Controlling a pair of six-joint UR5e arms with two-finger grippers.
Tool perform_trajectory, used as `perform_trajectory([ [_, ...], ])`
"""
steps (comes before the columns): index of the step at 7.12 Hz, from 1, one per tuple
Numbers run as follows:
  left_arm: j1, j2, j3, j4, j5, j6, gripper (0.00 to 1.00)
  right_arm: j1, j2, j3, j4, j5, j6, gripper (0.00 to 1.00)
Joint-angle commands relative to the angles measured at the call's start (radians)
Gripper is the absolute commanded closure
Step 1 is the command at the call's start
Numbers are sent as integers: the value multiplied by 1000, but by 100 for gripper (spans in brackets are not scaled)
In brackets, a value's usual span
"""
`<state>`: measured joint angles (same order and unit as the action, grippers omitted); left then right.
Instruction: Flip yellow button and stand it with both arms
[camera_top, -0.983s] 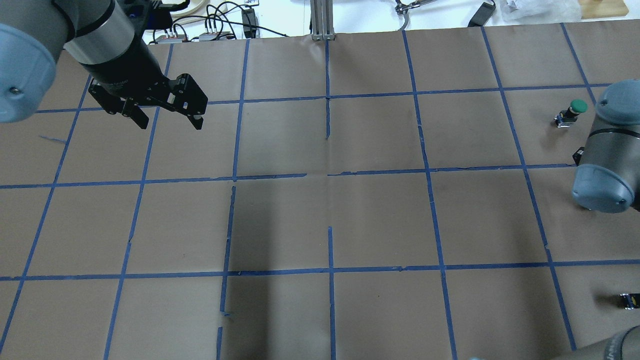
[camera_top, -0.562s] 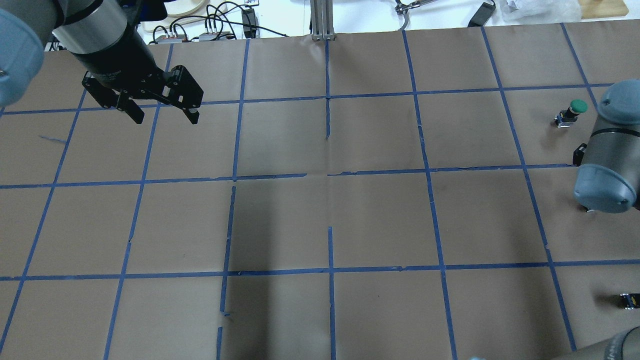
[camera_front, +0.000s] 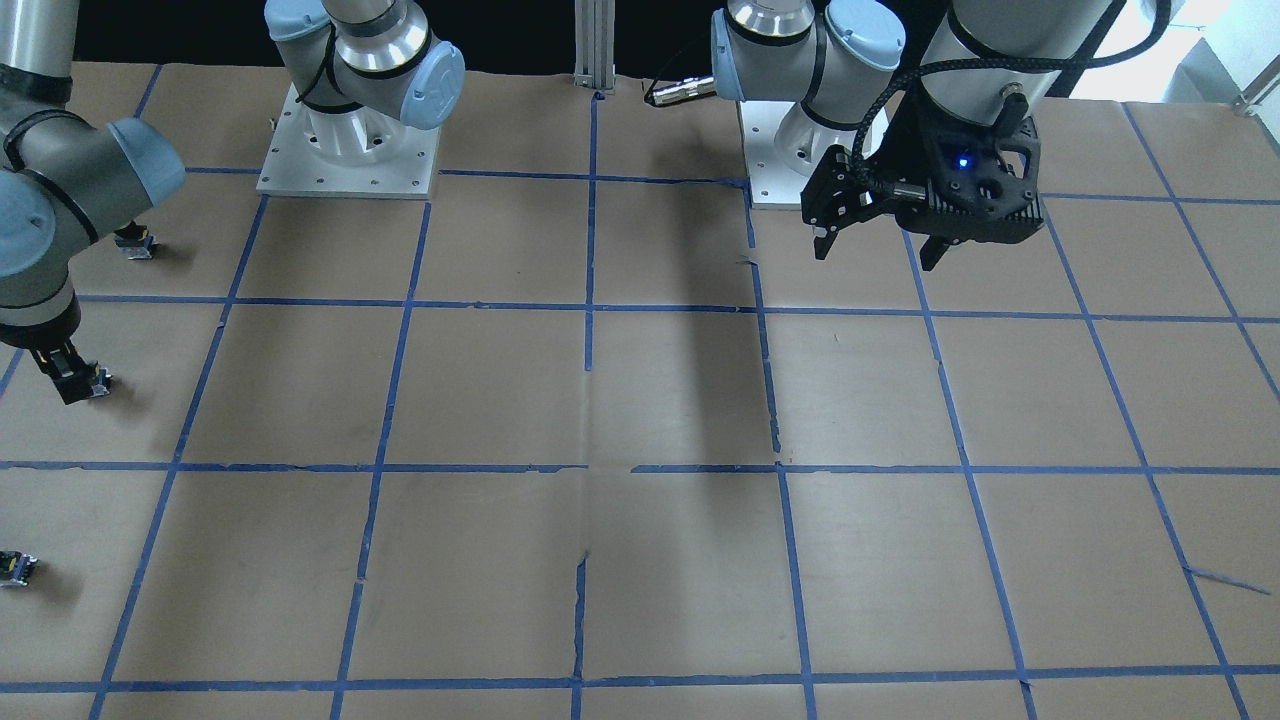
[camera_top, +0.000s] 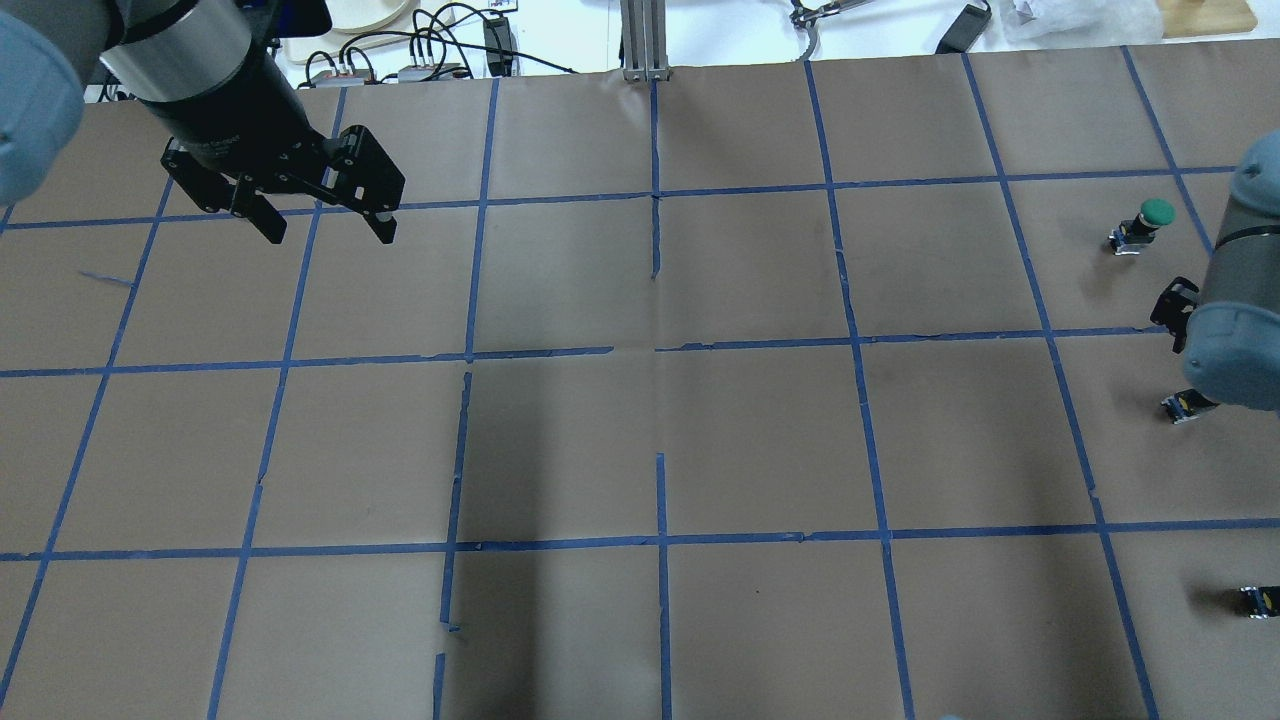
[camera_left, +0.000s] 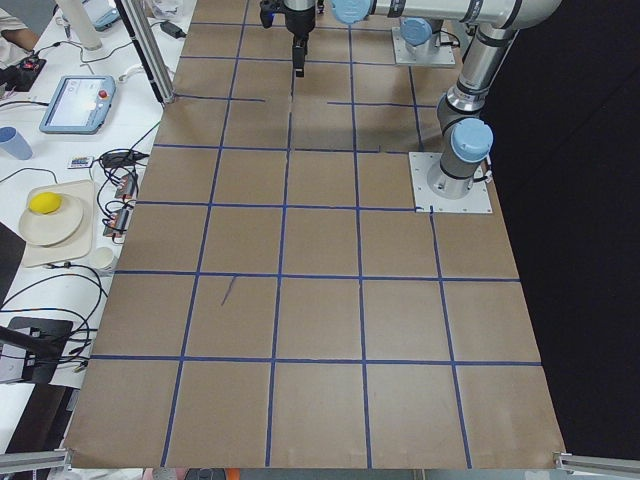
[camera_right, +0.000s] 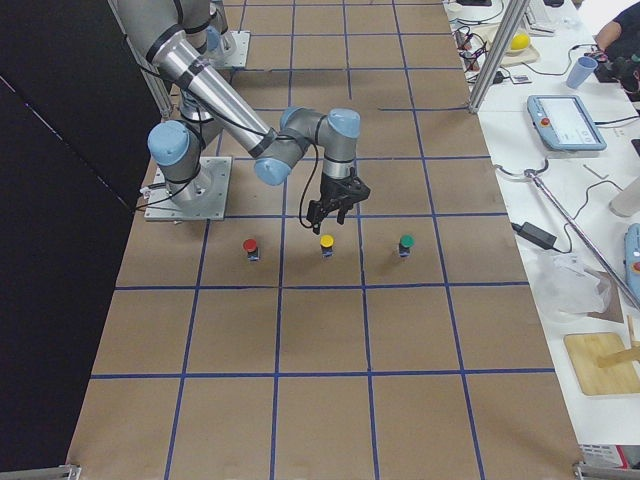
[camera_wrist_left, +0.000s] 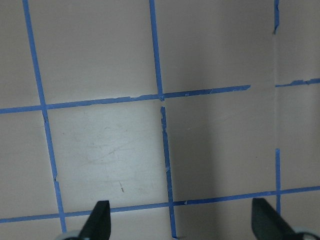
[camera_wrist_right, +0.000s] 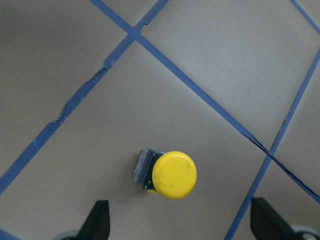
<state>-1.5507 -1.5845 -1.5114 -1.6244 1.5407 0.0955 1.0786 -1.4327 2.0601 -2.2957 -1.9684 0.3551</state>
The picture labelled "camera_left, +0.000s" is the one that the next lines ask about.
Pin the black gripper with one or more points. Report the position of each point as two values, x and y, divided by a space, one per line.
300 22

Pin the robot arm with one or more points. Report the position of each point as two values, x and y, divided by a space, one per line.
467 139
417 41

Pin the blue teach pendant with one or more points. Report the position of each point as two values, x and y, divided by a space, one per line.
80 105

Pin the beige tray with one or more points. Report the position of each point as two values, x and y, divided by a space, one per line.
80 243

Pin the yellow lemon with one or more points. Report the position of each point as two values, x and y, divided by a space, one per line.
45 203

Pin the blue cup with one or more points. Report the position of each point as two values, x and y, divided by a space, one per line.
13 143

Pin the beige plates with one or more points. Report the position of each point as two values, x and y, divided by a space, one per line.
51 228

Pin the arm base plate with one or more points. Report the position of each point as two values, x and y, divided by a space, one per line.
437 52
436 192

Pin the aluminium frame post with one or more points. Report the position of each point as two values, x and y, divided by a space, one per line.
140 32

